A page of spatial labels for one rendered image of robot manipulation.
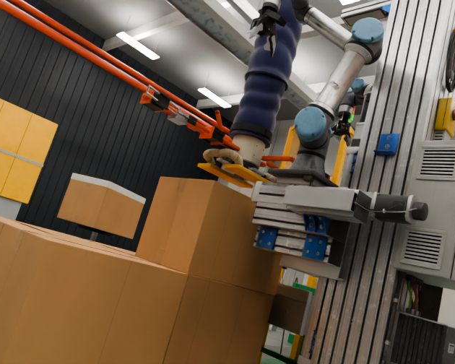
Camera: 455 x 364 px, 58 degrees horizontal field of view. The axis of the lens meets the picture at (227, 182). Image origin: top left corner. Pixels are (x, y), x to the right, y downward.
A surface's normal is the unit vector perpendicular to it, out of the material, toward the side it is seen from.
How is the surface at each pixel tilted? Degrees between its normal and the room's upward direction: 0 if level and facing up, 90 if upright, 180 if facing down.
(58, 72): 90
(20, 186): 90
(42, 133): 90
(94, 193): 90
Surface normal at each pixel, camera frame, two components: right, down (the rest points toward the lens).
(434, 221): -0.66, -0.33
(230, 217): 0.69, 0.05
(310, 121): -0.37, -0.16
